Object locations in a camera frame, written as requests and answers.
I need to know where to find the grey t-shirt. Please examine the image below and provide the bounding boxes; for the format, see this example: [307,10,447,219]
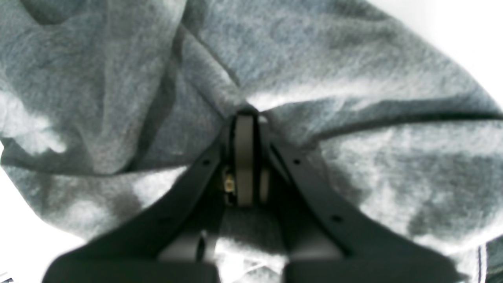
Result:
[1,0,502,283]

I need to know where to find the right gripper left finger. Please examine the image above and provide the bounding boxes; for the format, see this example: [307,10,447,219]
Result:
[43,118,237,283]

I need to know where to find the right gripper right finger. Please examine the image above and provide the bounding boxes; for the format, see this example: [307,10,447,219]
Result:
[257,120,461,283]

